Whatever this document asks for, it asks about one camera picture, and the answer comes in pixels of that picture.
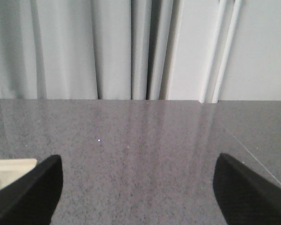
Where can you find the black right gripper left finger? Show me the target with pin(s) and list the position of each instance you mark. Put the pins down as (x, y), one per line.
(33, 198)

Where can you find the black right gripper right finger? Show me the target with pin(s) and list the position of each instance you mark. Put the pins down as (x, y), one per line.
(245, 197)

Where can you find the wooden cutting board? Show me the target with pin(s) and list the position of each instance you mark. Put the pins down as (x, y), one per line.
(13, 169)

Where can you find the grey curtain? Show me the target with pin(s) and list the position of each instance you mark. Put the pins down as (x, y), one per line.
(87, 49)

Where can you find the white wall pipe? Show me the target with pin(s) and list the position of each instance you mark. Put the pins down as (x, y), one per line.
(212, 51)
(226, 51)

